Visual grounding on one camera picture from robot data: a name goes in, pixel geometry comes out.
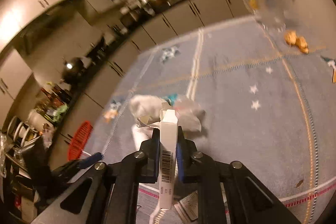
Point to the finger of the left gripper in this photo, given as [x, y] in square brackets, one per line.
[72, 167]

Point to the white dish rack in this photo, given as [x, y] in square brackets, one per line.
[20, 132]

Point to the red mesh plastic basket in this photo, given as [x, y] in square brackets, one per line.
[79, 141]

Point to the green cloth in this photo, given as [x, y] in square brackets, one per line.
[59, 112]

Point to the steel wok with lid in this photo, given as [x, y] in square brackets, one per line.
[72, 71]

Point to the grey star patterned tablecloth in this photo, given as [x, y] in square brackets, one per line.
[266, 104]

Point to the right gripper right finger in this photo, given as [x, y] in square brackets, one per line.
[227, 193]

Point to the white lidded bucket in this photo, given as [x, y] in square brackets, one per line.
[37, 121]

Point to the crumpled white tissue ball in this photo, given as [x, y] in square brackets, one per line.
[146, 105]

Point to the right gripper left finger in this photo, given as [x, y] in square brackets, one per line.
[107, 193]

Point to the white cardboard box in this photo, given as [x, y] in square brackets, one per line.
[168, 127]

